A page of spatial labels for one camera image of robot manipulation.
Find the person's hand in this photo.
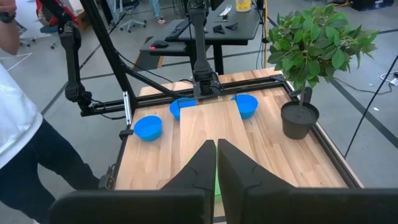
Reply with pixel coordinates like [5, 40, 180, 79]
[0, 0, 17, 14]

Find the black computer mouse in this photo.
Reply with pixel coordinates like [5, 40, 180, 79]
[150, 39, 170, 50]

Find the black keyboard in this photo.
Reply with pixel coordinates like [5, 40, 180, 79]
[164, 17, 191, 42]

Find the black table clamp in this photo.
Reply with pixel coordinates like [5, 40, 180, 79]
[118, 128, 135, 141]

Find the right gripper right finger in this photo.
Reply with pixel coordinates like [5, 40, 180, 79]
[217, 138, 398, 224]

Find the small black camera box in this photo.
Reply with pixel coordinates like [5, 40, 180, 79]
[98, 166, 117, 191]

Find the red jacket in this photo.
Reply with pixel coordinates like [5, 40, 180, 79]
[35, 0, 79, 26]

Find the white power strip with cables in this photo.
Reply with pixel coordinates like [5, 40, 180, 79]
[379, 70, 398, 87]

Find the black wristwatch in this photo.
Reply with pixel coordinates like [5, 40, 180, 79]
[0, 11, 17, 24]

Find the blue plastic mini bowl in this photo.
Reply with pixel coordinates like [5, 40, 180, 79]
[231, 93, 259, 120]
[169, 96, 197, 121]
[133, 114, 163, 142]

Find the black standing desk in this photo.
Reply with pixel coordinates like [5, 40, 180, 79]
[139, 0, 262, 76]

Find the person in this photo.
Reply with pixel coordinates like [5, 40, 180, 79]
[149, 0, 167, 25]
[0, 0, 101, 224]

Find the artificial plant in black pot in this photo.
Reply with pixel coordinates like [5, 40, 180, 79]
[267, 2, 380, 140]

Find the black post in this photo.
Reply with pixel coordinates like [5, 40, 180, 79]
[302, 86, 313, 105]

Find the green plastic mini bowl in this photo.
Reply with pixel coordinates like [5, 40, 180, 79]
[214, 174, 223, 203]

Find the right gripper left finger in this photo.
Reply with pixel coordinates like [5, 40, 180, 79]
[49, 139, 218, 224]

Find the silver handheld device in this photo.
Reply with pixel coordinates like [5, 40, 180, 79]
[218, 4, 233, 17]

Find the yellow plastic container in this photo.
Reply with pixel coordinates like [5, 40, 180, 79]
[235, 0, 252, 13]

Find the office chair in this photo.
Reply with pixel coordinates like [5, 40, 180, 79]
[39, 18, 60, 50]
[119, 0, 147, 34]
[17, 21, 37, 48]

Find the black equipment case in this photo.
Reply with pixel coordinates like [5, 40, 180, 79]
[351, 0, 394, 12]

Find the black floor cable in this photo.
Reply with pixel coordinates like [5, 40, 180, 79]
[330, 77, 395, 96]

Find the thin black cable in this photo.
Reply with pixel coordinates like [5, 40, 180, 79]
[344, 55, 398, 159]

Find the black aluminium rig frame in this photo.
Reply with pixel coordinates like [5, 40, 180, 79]
[79, 0, 364, 191]

